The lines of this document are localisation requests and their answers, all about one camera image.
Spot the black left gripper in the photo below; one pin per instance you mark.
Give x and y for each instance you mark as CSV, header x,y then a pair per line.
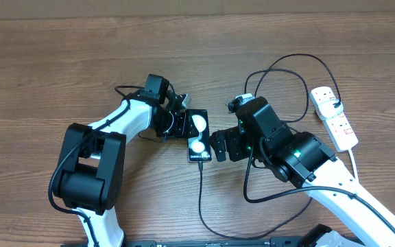
x,y
179,129

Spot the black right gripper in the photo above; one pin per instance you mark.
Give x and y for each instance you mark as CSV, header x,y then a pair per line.
x,y
230,136

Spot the black Galaxy smartphone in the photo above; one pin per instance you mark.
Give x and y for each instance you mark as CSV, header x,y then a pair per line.
x,y
197,134

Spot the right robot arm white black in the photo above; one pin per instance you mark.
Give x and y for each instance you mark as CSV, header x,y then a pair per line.
x,y
306,162

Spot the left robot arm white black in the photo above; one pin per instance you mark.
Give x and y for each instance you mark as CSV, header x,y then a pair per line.
x,y
88,178

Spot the white USB charger adapter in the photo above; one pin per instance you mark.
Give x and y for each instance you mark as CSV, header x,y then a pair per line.
x,y
325,102

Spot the white power strip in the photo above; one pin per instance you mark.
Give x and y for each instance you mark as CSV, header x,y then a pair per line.
x,y
341,133

